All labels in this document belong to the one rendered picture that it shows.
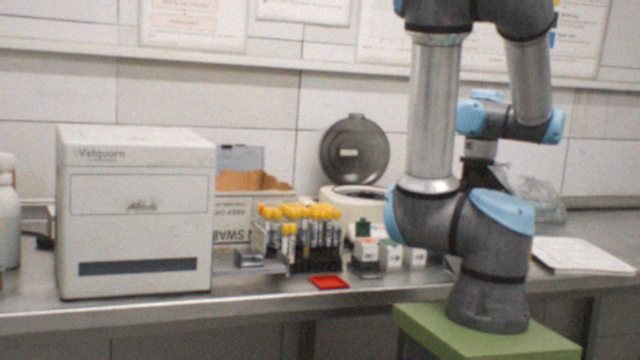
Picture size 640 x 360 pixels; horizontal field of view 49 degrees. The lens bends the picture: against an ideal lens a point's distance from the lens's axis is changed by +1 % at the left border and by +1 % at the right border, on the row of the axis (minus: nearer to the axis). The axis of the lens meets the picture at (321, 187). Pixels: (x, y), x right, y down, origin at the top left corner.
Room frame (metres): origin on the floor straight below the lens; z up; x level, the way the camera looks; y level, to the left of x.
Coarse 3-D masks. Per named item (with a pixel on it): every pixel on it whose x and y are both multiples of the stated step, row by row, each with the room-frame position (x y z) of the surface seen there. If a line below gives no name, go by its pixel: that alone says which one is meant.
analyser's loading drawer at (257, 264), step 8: (256, 248) 1.43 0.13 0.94; (240, 256) 1.38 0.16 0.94; (248, 256) 1.43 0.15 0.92; (256, 256) 1.43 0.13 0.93; (264, 256) 1.39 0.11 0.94; (280, 256) 1.45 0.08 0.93; (216, 264) 1.39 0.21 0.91; (224, 264) 1.40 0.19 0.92; (232, 264) 1.40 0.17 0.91; (240, 264) 1.38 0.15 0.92; (248, 264) 1.38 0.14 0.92; (256, 264) 1.39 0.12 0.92; (264, 264) 1.41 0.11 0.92; (272, 264) 1.42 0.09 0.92; (280, 264) 1.43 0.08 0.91; (288, 264) 1.41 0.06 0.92; (216, 272) 1.35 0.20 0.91; (224, 272) 1.35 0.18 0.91; (232, 272) 1.36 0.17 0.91; (240, 272) 1.37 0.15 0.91; (248, 272) 1.38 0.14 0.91; (256, 272) 1.39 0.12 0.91; (264, 272) 1.39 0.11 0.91; (272, 272) 1.40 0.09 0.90; (288, 272) 1.41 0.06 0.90
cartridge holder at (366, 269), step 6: (354, 258) 1.54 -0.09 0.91; (348, 264) 1.56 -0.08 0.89; (354, 264) 1.54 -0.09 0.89; (360, 264) 1.51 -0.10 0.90; (366, 264) 1.52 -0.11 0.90; (372, 264) 1.52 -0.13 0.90; (378, 264) 1.53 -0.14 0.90; (354, 270) 1.53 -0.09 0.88; (360, 270) 1.51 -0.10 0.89; (366, 270) 1.51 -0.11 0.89; (372, 270) 1.52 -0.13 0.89; (378, 270) 1.52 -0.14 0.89; (360, 276) 1.50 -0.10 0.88; (366, 276) 1.50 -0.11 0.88; (372, 276) 1.50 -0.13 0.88; (378, 276) 1.51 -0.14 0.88
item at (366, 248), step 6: (360, 240) 1.54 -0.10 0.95; (366, 240) 1.55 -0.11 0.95; (372, 240) 1.55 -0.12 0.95; (354, 246) 1.56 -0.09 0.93; (360, 246) 1.53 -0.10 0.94; (366, 246) 1.52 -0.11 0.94; (372, 246) 1.52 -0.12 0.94; (378, 246) 1.53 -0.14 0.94; (354, 252) 1.55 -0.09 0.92; (360, 252) 1.53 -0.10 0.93; (366, 252) 1.52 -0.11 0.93; (372, 252) 1.52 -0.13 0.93; (378, 252) 1.53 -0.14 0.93; (360, 258) 1.52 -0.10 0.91; (366, 258) 1.52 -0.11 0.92; (372, 258) 1.52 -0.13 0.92
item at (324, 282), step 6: (312, 276) 1.46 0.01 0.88; (318, 276) 1.46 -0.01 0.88; (324, 276) 1.47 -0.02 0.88; (330, 276) 1.47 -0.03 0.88; (336, 276) 1.48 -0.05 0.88; (312, 282) 1.44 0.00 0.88; (318, 282) 1.44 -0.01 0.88; (324, 282) 1.44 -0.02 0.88; (330, 282) 1.45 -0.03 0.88; (336, 282) 1.45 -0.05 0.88; (342, 282) 1.45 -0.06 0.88; (318, 288) 1.40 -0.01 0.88; (324, 288) 1.40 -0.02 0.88; (330, 288) 1.41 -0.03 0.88; (336, 288) 1.41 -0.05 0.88; (342, 288) 1.42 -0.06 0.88
